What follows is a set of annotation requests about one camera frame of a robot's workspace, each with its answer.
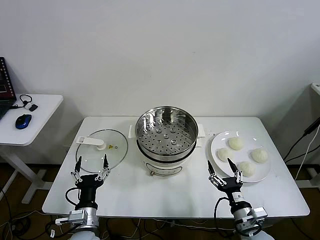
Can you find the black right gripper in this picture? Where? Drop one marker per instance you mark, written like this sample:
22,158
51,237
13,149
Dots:
228,186

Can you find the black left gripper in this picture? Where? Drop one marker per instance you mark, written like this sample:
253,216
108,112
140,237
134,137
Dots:
87,183

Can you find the white steamed baozi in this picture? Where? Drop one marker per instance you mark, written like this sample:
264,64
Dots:
223,153
236,143
248,168
259,155

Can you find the stainless steel steamer basket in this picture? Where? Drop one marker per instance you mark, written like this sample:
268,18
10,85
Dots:
186,125

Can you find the white round plate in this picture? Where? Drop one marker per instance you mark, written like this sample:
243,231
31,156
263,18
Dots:
265,170

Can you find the white side table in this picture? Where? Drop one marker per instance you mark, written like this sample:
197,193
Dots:
37,125

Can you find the small black device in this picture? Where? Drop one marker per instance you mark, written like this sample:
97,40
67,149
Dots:
33,108

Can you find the blue black computer mouse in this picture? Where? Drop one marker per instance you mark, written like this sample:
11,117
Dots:
23,121

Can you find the black laptop red screen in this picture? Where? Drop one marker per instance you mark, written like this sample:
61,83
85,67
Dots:
6,82

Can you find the white desk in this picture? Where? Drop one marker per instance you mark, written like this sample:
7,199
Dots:
317,88

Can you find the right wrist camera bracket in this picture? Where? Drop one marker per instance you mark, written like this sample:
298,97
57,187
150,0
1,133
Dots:
260,212

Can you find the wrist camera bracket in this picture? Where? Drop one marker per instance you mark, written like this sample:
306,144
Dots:
65,220
260,212

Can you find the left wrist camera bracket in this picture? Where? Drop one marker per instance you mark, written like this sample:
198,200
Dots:
65,220

